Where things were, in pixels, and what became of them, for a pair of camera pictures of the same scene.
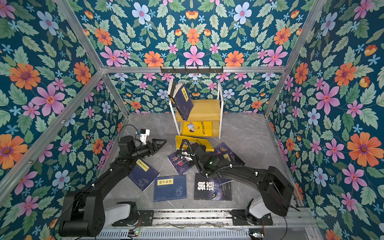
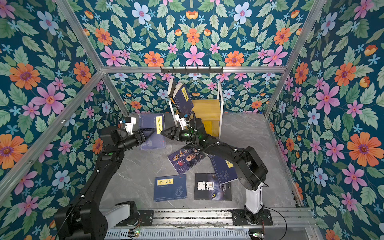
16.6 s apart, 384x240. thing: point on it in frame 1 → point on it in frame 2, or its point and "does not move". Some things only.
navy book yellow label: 182,100 does not move
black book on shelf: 171,87 does not move
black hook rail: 192,70 does not move
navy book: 142,174 → 151,124
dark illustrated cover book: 180,165 does not move
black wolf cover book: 209,188 does not move
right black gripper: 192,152 → 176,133
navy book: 170,188 does not move
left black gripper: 148,149 → 138,137
